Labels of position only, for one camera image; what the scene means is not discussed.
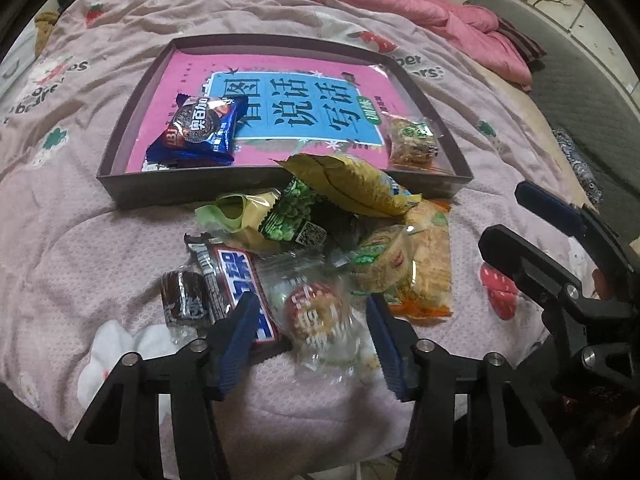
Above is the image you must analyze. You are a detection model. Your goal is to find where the light green snack packet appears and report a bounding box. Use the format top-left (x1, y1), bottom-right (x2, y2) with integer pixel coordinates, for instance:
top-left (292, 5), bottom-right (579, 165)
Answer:
top-left (194, 189), bottom-right (283, 253)

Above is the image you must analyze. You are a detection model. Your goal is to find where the orange edged cracker packet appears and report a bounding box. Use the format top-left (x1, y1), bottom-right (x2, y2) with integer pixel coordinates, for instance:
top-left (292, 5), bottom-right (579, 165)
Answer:
top-left (385, 200), bottom-right (453, 323)

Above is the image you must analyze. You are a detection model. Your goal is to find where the brown chocolate bar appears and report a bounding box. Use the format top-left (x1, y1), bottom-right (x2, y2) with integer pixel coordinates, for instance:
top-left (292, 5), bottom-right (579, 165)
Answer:
top-left (184, 232), bottom-right (283, 356)

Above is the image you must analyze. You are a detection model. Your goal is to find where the blue cookie packet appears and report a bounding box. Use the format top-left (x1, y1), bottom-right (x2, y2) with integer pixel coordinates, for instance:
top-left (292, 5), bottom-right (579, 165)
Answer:
top-left (145, 94), bottom-right (251, 171)

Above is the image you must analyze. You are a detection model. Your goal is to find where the dark shallow cardboard box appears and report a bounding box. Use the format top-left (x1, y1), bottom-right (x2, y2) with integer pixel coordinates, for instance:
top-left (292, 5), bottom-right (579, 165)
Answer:
top-left (96, 35), bottom-right (475, 211)

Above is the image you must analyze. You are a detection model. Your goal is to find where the grey patterned cloth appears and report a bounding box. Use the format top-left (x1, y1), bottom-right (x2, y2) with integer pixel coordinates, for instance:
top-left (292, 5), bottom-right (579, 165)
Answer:
top-left (552, 127), bottom-right (603, 196)

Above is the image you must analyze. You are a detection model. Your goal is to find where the striped pillow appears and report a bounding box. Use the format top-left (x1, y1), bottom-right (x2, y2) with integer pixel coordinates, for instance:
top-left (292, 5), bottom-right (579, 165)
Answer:
top-left (495, 15), bottom-right (547, 68)

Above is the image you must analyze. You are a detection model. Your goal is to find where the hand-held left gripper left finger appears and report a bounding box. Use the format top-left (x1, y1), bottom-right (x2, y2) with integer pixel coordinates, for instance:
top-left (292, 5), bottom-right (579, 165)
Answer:
top-left (65, 292), bottom-right (262, 480)

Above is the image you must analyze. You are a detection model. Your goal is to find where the yellow chip bag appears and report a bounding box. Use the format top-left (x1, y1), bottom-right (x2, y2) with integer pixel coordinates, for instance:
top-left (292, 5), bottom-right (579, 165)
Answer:
top-left (270, 152), bottom-right (426, 218)

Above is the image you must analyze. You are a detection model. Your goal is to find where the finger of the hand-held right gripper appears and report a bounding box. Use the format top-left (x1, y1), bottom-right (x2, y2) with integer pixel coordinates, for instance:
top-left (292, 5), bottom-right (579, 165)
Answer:
top-left (515, 180), bottom-right (640, 281)
top-left (477, 225), bottom-right (636, 333)

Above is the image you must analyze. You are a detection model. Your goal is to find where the green pea packet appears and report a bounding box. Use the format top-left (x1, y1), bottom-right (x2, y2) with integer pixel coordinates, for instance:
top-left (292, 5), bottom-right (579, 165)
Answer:
top-left (257, 177), bottom-right (331, 248)

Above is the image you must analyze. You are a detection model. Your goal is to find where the grey padded headboard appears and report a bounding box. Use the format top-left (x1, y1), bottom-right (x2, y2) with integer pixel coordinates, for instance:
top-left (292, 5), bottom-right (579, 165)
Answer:
top-left (465, 0), bottom-right (640, 241)

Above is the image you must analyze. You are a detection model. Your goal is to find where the beige bed sheet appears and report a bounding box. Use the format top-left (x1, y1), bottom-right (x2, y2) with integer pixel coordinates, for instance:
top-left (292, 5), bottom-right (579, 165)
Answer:
top-left (470, 60), bottom-right (596, 206)

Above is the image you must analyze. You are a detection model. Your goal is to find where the clear red label packet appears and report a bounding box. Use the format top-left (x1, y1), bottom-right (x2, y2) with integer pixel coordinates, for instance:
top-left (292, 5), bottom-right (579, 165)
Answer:
top-left (260, 255), bottom-right (381, 386)

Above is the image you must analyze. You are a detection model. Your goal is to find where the pink and blue book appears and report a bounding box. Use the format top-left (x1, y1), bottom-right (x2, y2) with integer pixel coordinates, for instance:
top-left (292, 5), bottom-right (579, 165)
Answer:
top-left (125, 50), bottom-right (418, 173)

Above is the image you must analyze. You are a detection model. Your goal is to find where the clear rice cracker packet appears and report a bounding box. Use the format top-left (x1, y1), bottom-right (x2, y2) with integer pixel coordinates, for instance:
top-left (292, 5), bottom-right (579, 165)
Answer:
top-left (385, 116), bottom-right (443, 167)

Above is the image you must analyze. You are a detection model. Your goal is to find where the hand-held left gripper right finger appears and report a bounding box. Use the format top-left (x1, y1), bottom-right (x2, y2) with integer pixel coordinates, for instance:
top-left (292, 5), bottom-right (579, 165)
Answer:
top-left (365, 294), bottom-right (567, 480)

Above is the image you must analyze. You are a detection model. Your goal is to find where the round biscuit packet green label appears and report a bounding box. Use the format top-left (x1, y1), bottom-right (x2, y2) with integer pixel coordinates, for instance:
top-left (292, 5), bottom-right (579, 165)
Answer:
top-left (347, 225), bottom-right (416, 301)

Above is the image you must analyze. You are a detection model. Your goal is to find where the pink strawberry printed blanket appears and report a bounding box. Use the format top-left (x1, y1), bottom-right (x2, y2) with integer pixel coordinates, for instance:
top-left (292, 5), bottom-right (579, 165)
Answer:
top-left (0, 0), bottom-right (601, 461)

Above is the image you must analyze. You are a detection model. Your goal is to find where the small brown candy packet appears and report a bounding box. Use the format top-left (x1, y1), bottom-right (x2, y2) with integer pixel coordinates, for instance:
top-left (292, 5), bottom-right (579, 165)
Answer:
top-left (160, 269), bottom-right (211, 343)

